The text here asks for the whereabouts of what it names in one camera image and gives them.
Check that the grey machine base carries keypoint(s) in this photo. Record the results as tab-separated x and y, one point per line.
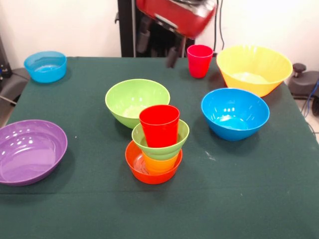
15	82

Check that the orange plastic cup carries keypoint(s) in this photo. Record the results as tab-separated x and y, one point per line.
162	165

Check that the black equipment rack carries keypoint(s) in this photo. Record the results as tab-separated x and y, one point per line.
3	62

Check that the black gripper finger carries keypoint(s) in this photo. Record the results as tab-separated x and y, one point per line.
144	37
174	56

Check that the orange plastic bowl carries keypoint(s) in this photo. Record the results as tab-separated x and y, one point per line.
134	171

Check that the red plastic cup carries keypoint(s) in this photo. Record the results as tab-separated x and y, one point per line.
160	127

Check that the small blue plastic bowl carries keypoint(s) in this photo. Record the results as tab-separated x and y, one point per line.
46	72

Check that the large blue plastic bowl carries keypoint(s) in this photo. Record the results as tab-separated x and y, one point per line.
234	112

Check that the grey base with black knob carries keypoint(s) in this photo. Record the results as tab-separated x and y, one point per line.
304	82

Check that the yellow plastic bowl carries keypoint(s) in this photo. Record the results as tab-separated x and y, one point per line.
254	64

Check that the small green ribbed bowl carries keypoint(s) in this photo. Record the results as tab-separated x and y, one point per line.
183	134

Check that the purple plastic bowl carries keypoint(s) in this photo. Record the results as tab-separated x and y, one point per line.
30	154

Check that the pink plastic cup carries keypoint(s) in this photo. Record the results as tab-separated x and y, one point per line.
198	64

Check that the dark green tablecloth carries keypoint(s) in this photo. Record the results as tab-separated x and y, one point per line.
159	206

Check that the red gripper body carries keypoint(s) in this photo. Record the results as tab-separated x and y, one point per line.
184	17

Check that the large green plastic bowl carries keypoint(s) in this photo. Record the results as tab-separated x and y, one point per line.
124	99

